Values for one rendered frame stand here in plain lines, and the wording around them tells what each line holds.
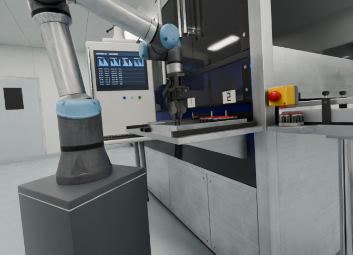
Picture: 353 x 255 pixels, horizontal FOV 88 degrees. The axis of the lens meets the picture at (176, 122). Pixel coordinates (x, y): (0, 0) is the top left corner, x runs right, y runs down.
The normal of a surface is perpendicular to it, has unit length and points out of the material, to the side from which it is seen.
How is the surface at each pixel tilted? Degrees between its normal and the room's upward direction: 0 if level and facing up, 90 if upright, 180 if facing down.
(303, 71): 90
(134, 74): 90
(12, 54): 90
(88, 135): 90
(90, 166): 72
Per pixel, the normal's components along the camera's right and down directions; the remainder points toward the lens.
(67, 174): -0.10, -0.25
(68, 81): 0.44, 0.02
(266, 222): -0.88, 0.08
